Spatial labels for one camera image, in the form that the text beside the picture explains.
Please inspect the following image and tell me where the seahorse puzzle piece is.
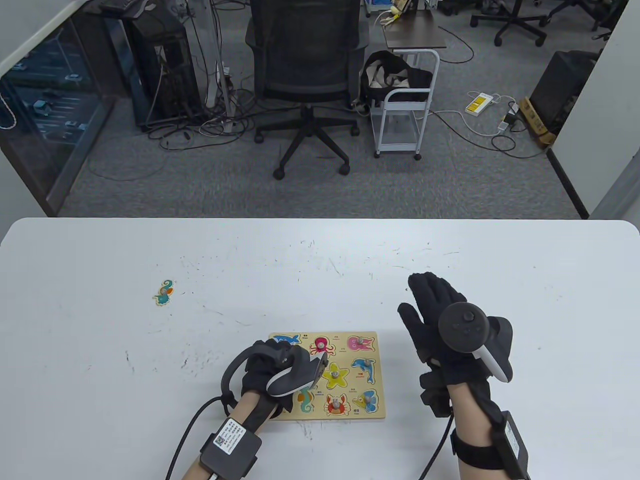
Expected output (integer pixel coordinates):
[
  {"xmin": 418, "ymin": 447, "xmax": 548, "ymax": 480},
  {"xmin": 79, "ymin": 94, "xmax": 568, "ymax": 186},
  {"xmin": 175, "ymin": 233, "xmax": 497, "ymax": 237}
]
[{"xmin": 152, "ymin": 279, "xmax": 176, "ymax": 307}]

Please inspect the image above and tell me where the black labelled wrist box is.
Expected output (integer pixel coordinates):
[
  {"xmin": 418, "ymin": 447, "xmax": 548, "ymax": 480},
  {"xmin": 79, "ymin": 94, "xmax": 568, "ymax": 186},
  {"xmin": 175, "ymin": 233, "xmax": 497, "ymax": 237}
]
[
  {"xmin": 200, "ymin": 417, "xmax": 263, "ymax": 477},
  {"xmin": 497, "ymin": 411, "xmax": 531, "ymax": 480}
]

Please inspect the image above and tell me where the black computer tower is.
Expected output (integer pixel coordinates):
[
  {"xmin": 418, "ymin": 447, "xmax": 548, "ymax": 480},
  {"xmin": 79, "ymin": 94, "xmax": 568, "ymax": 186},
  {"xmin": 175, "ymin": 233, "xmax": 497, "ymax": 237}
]
[{"xmin": 125, "ymin": 12, "xmax": 203, "ymax": 126}]

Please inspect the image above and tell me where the yellow white power strip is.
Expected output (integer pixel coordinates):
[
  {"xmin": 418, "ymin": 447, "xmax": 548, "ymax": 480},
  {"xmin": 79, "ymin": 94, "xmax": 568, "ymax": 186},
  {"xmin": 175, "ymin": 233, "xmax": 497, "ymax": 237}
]
[{"xmin": 465, "ymin": 92, "xmax": 495, "ymax": 117}]

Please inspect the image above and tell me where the bundle of floor cables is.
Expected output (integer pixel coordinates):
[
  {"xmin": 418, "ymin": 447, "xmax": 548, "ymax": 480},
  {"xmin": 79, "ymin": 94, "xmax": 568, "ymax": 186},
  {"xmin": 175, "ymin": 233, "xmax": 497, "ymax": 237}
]
[{"xmin": 145, "ymin": 85, "xmax": 261, "ymax": 151}]

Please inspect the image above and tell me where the wooden animal puzzle frame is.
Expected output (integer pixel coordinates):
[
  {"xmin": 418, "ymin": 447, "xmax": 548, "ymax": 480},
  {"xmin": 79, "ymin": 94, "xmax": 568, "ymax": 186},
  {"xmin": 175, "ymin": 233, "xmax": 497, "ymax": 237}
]
[{"xmin": 264, "ymin": 331, "xmax": 387, "ymax": 422}]

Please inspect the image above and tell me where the yellow starfish puzzle piece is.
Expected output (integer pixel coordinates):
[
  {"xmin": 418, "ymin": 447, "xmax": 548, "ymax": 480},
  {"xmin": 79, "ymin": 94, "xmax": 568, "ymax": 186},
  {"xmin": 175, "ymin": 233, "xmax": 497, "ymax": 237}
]
[{"xmin": 322, "ymin": 362, "xmax": 350, "ymax": 391}]

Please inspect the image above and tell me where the white cord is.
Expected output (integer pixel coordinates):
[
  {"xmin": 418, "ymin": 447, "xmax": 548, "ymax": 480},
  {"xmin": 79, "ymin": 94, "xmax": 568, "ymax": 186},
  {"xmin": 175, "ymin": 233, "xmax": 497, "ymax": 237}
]
[{"xmin": 0, "ymin": 91, "xmax": 18, "ymax": 131}]

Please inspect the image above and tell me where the white desk leg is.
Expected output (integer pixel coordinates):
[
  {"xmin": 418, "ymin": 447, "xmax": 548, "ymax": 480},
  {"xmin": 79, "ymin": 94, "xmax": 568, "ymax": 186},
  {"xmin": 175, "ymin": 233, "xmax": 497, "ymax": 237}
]
[{"xmin": 212, "ymin": 0, "xmax": 236, "ymax": 133}]

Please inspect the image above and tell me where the cardboard box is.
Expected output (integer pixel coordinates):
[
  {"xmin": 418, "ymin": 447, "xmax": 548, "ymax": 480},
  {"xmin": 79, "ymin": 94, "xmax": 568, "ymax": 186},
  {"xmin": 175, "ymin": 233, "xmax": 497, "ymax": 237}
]
[{"xmin": 517, "ymin": 96, "xmax": 557, "ymax": 147}]

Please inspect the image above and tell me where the black wrist strap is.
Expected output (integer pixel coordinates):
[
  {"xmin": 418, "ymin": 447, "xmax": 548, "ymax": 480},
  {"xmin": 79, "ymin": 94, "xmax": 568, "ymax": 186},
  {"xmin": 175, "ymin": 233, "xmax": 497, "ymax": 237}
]
[
  {"xmin": 257, "ymin": 400, "xmax": 282, "ymax": 426},
  {"xmin": 450, "ymin": 430, "xmax": 503, "ymax": 471}
]

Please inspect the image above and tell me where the yellow white cable bundle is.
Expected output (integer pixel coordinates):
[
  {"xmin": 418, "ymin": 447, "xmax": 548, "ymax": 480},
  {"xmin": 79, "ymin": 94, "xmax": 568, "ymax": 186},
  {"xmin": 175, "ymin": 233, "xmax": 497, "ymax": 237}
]
[{"xmin": 376, "ymin": 0, "xmax": 407, "ymax": 27}]

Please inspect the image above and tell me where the long black floor cable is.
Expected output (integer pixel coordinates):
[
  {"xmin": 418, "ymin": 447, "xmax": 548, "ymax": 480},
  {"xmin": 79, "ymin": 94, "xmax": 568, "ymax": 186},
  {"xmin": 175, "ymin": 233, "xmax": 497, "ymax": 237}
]
[{"xmin": 430, "ymin": 110, "xmax": 548, "ymax": 160}]

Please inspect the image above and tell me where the white rolling cart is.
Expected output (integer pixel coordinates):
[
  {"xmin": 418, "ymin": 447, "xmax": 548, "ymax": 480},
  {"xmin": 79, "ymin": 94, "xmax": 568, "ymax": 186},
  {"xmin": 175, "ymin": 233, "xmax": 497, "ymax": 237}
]
[{"xmin": 372, "ymin": 48, "xmax": 441, "ymax": 162}]

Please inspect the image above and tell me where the glass partition panel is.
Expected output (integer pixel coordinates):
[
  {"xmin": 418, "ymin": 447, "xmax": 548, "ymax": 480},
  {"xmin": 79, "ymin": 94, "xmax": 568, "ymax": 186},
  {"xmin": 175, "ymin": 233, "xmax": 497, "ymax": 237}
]
[{"xmin": 0, "ymin": 10, "xmax": 118, "ymax": 218}]

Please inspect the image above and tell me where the dark brown side desk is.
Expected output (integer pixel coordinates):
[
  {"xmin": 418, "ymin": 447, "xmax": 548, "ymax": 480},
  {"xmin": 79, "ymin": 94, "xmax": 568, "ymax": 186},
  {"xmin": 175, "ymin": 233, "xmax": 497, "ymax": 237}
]
[{"xmin": 382, "ymin": 9, "xmax": 447, "ymax": 51}]

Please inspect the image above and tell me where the person's left forearm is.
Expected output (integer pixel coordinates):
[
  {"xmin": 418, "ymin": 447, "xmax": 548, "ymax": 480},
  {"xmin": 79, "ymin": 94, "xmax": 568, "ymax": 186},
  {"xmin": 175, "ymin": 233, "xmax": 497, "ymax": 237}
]
[{"xmin": 182, "ymin": 392, "xmax": 281, "ymax": 480}]

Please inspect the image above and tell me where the black mesh office chair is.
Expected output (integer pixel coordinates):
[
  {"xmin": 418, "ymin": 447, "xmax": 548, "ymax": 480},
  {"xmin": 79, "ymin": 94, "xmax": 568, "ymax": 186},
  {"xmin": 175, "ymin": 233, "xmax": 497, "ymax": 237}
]
[{"xmin": 245, "ymin": 0, "xmax": 371, "ymax": 181}]

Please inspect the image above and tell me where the black white handheld controller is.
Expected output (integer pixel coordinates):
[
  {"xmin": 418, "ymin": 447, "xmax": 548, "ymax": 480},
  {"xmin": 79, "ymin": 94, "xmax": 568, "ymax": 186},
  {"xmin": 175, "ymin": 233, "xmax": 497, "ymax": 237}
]
[
  {"xmin": 438, "ymin": 301, "xmax": 513, "ymax": 383},
  {"xmin": 221, "ymin": 342, "xmax": 329, "ymax": 407}
]

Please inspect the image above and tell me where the person's right hand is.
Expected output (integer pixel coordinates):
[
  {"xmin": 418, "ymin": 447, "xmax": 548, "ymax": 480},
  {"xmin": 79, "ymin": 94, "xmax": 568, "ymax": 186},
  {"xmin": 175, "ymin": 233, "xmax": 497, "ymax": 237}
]
[{"xmin": 398, "ymin": 272, "xmax": 514, "ymax": 418}]

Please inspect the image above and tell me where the thin black cable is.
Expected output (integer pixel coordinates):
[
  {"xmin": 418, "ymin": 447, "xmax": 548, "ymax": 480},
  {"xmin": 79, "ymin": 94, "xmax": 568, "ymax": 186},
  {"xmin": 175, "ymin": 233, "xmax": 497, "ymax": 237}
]
[
  {"xmin": 165, "ymin": 396, "xmax": 226, "ymax": 480},
  {"xmin": 417, "ymin": 407, "xmax": 456, "ymax": 480}
]

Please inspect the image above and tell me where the black cabinet box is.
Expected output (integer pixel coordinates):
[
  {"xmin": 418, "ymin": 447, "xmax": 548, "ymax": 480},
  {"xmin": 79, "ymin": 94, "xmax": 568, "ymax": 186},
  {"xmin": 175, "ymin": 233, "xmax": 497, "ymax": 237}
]
[{"xmin": 529, "ymin": 50, "xmax": 601, "ymax": 133}]

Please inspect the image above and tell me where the black swivel office chair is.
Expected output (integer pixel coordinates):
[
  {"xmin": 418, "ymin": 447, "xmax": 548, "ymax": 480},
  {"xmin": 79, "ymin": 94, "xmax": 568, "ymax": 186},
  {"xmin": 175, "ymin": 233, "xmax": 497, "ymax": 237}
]
[
  {"xmin": 547, "ymin": 0, "xmax": 618, "ymax": 41},
  {"xmin": 470, "ymin": 0, "xmax": 548, "ymax": 48}
]

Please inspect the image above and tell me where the yellow blue fish puzzle piece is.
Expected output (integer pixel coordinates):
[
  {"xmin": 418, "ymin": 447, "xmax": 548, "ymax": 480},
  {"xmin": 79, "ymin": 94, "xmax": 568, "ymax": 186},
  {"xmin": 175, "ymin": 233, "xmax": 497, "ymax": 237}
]
[{"xmin": 352, "ymin": 389, "xmax": 379, "ymax": 414}]

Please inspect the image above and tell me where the black bag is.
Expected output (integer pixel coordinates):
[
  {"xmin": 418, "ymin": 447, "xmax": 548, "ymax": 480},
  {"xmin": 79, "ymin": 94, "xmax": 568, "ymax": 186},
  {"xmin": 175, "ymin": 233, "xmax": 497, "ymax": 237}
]
[{"xmin": 360, "ymin": 50, "xmax": 433, "ymax": 103}]

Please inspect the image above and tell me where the black keyboard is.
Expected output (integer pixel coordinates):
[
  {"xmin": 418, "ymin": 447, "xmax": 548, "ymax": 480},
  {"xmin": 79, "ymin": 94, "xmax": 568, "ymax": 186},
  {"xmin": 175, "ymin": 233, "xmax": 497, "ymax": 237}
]
[{"xmin": 97, "ymin": 0, "xmax": 151, "ymax": 18}]

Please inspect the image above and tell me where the person's right forearm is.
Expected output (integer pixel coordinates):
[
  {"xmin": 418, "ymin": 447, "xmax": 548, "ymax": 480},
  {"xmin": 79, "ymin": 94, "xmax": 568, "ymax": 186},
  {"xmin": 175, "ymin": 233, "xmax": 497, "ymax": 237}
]
[{"xmin": 447, "ymin": 382, "xmax": 506, "ymax": 480}]

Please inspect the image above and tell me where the person's left hand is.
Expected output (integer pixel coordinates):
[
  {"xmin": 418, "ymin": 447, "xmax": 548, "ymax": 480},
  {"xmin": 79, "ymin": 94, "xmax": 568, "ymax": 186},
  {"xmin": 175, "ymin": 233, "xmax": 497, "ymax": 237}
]
[{"xmin": 241, "ymin": 339, "xmax": 321, "ymax": 416}]

